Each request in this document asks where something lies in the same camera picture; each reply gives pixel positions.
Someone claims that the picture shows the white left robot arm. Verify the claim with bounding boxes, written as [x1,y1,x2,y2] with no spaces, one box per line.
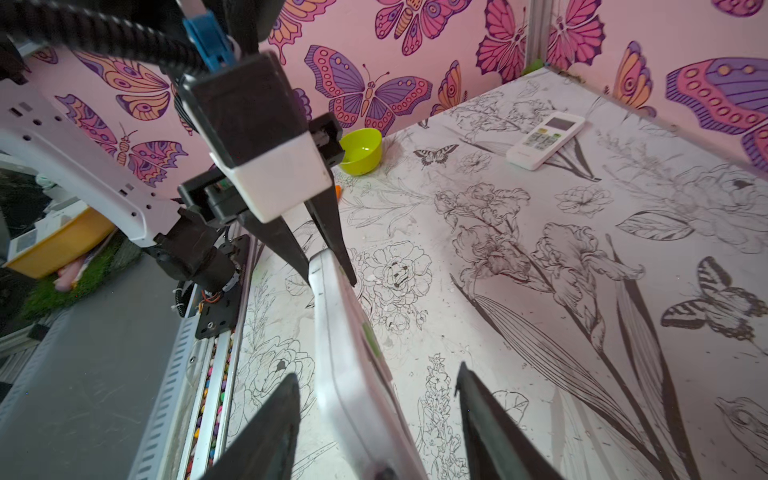
[1,1,356,293]

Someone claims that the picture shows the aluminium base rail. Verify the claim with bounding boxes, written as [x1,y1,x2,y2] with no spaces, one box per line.
[128,235,258,479]

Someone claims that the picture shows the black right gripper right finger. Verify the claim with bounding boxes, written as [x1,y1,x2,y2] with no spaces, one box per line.
[455,363,561,480]

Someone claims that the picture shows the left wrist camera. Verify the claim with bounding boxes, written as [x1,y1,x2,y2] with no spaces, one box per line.
[179,51,334,223]

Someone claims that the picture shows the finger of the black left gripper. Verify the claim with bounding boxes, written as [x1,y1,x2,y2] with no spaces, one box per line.
[304,185,357,286]
[237,210,309,283]

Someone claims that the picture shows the large white remote control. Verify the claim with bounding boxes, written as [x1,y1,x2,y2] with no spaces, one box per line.
[309,249,427,479]

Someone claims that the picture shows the green plastic bowl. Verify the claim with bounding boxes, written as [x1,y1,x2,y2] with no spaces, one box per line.
[340,128,383,176]

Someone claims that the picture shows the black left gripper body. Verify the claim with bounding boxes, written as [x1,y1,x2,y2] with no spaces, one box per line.
[145,113,344,292]

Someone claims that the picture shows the small white remote control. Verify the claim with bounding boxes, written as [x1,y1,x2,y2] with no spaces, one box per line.
[506,111,586,171]

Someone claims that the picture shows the aluminium frame post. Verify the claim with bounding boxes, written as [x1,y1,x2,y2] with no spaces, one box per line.
[523,0,553,75]

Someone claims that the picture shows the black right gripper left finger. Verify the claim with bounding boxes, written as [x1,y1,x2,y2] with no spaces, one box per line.
[202,373,300,480]

